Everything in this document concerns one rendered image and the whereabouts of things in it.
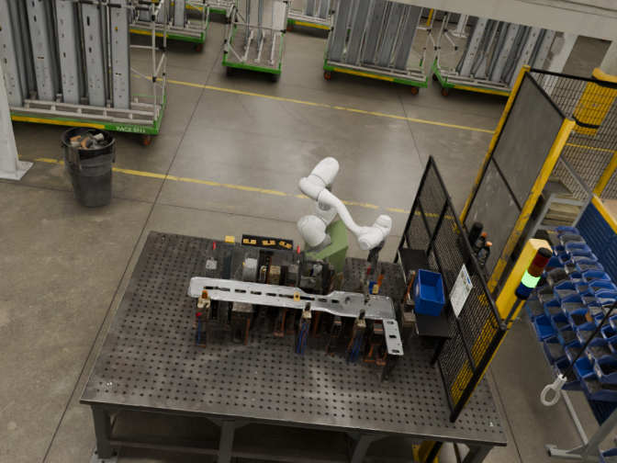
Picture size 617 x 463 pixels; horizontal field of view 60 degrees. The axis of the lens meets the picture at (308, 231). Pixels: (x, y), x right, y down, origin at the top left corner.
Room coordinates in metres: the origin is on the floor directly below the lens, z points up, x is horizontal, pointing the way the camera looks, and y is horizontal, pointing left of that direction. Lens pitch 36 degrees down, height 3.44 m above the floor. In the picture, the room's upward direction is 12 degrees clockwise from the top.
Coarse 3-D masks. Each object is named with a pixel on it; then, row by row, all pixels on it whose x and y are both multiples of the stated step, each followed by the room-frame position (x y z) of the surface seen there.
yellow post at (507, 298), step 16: (528, 240) 2.29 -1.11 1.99; (528, 256) 2.22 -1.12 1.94; (512, 272) 2.28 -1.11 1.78; (512, 288) 2.21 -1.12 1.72; (496, 304) 2.27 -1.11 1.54; (512, 304) 2.20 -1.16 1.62; (512, 320) 2.21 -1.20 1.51; (480, 336) 2.26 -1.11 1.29; (480, 352) 2.20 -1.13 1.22; (464, 384) 2.20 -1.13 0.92; (416, 448) 2.30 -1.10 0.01
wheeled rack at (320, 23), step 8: (296, 8) 12.64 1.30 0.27; (288, 16) 11.87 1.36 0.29; (296, 16) 12.01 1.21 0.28; (304, 16) 12.02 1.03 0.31; (328, 16) 12.55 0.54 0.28; (288, 24) 11.74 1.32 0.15; (304, 24) 11.68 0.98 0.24; (312, 24) 11.70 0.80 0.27; (320, 24) 11.79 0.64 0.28; (328, 24) 11.83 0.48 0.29
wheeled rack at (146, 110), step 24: (72, 0) 5.87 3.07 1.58; (144, 48) 6.61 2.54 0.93; (120, 96) 6.43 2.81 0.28; (144, 96) 6.57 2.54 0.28; (24, 120) 5.42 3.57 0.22; (48, 120) 5.48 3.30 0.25; (72, 120) 5.55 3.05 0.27; (96, 120) 5.67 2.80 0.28; (120, 120) 5.76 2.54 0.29; (144, 120) 5.85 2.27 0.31; (144, 144) 5.73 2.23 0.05
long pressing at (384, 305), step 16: (192, 288) 2.46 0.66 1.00; (240, 288) 2.55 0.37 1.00; (256, 288) 2.58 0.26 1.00; (272, 288) 2.61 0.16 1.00; (288, 288) 2.64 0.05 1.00; (272, 304) 2.47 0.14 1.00; (288, 304) 2.50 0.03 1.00; (304, 304) 2.52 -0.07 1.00; (320, 304) 2.56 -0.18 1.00; (336, 304) 2.59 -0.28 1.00; (352, 304) 2.62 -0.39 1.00; (368, 304) 2.65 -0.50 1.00; (384, 304) 2.68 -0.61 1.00
